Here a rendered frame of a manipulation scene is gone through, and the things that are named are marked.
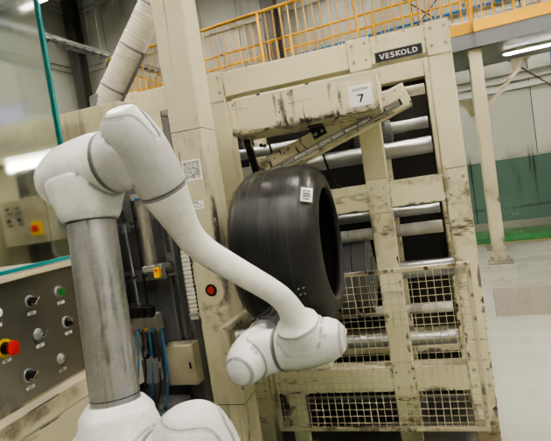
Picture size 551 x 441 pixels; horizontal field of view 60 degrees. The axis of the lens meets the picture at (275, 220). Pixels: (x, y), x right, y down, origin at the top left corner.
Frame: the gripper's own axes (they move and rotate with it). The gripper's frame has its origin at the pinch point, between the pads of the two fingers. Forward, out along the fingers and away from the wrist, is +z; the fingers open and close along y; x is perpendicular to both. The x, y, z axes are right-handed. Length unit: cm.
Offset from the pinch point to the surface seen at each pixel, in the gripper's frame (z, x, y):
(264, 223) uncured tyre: 5.6, -25.2, 3.1
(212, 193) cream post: 26, -35, 27
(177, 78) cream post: 31, -78, 34
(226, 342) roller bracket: 7.5, 14.9, 25.3
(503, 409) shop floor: 129, 120, -73
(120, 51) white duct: 61, -99, 72
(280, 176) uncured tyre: 20.1, -37.8, -0.6
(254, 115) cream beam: 55, -61, 15
